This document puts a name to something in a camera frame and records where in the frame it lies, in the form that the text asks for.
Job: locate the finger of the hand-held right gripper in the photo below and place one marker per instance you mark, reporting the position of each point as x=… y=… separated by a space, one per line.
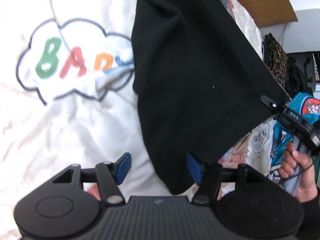
x=295 y=120

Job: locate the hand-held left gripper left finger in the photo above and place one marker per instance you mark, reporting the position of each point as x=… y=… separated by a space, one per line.
x=123 y=167

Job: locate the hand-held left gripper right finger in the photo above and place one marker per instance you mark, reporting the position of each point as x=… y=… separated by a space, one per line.
x=195 y=170

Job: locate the black shorts with patterned trim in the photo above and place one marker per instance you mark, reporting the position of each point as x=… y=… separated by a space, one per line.
x=195 y=80

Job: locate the person's right forearm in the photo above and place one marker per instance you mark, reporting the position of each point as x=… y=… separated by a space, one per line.
x=312 y=212

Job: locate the person's right hand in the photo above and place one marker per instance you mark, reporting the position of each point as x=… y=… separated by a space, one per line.
x=308 y=180

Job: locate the teal printed garment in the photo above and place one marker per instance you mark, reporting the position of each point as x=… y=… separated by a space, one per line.
x=310 y=105

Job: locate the black garment pile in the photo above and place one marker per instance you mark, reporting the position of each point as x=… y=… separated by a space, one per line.
x=296 y=77

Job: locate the grey suitcase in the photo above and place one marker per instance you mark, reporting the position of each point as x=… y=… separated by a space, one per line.
x=311 y=67

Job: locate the leopard print garment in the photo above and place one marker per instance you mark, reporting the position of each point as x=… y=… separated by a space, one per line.
x=276 y=60

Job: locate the cream bear print bed sheet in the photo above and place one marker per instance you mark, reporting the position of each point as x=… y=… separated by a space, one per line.
x=62 y=130

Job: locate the flattened cardboard box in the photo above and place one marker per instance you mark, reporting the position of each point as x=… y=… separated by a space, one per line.
x=265 y=0

